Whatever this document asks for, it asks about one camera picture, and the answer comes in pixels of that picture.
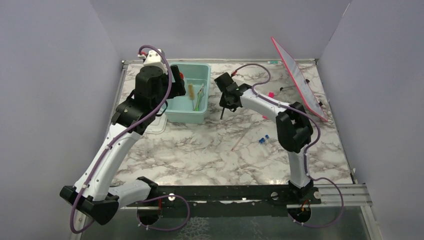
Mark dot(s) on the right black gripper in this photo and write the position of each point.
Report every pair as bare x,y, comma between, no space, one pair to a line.
223,103

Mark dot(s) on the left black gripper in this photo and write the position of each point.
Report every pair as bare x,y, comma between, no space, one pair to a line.
178,88

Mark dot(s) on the tan test tube brush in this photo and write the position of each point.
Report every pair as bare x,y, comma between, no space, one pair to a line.
191,95

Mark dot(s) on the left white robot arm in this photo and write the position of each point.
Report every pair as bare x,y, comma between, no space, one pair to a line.
93,194

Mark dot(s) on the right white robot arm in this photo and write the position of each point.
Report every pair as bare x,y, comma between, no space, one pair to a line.
294,129

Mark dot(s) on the teal plastic bin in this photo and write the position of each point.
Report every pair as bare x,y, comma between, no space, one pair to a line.
179,109

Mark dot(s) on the pink highlighter marker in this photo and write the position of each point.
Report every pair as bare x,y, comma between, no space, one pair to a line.
271,95

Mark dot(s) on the white bin lid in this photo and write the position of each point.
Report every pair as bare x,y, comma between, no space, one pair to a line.
158,126

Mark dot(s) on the glass stirring rod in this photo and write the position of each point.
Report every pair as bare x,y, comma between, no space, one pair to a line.
239,140

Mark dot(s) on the whiteboard stand rod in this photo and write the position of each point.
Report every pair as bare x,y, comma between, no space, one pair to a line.
286,87

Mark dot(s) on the pink framed whiteboard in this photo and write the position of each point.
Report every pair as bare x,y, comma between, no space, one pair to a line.
301,83

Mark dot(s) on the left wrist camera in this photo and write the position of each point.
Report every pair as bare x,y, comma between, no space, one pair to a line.
152,58

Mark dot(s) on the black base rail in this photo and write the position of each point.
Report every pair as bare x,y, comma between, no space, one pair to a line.
214,201

